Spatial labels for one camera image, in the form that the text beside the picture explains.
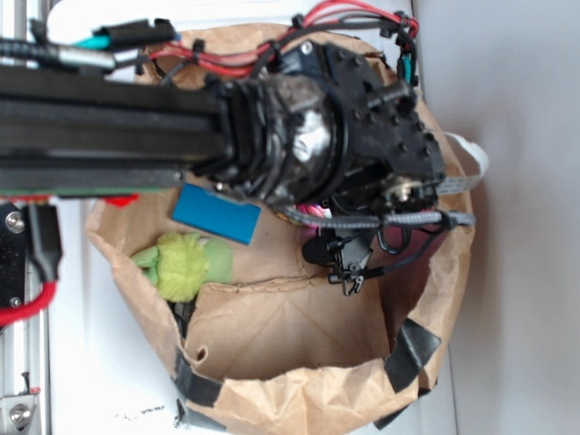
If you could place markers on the aluminium frame rail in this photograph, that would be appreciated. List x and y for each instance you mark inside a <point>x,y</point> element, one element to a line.
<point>25,375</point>

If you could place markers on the multicolored twisted rope toy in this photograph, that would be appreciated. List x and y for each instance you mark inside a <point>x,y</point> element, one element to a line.
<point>314,211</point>

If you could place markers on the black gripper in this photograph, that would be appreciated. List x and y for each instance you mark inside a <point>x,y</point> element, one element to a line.
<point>352,141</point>

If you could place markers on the blue wooden block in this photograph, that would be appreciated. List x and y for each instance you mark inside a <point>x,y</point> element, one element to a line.
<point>197,207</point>

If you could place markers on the black metal bracket plate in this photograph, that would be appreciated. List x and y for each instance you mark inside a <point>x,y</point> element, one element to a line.
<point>10,254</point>

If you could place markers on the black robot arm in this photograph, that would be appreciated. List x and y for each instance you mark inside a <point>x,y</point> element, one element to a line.
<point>75,135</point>

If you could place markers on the green fuzzy plush toy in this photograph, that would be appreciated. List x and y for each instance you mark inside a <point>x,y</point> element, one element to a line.
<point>180,264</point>

